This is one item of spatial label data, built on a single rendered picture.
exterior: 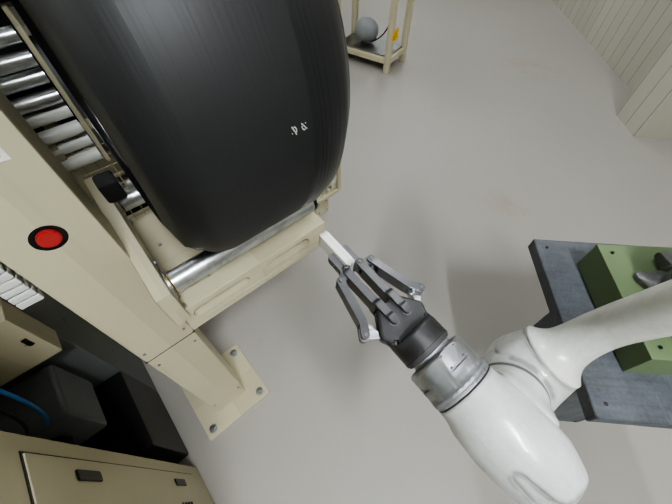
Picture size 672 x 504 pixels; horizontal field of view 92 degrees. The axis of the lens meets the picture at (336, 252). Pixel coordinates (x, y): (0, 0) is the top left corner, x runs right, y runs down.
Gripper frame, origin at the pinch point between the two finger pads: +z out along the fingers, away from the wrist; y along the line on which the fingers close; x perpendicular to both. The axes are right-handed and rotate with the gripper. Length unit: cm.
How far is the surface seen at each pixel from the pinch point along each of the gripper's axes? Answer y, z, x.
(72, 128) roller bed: 22, 66, 11
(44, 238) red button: 32.7, 26.6, -1.4
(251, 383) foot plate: 23, 13, 103
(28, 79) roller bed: 23, 68, 0
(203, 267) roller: 16.7, 17.8, 12.8
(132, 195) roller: 20, 46, 16
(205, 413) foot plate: 43, 15, 104
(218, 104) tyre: 8.9, 10.7, -23.3
